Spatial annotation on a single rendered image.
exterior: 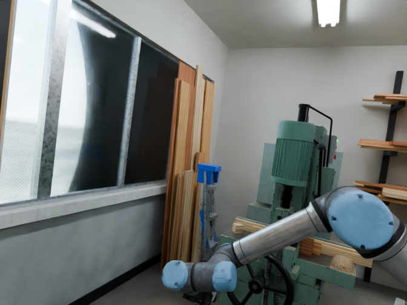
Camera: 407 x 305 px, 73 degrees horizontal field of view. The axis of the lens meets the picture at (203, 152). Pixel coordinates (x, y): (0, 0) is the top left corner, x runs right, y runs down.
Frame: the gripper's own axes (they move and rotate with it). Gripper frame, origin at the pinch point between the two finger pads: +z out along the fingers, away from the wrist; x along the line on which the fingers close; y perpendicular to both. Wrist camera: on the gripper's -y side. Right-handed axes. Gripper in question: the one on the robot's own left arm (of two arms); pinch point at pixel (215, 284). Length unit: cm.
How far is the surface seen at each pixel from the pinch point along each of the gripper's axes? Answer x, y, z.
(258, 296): 8.0, -3.0, 37.4
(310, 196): 19, -60, 44
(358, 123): 33, -225, 193
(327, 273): 34.8, -21.2, 27.0
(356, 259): 45, -33, 38
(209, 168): -64, -79, 76
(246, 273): 0.7, -10.1, 33.1
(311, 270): 28.2, -20.5, 27.4
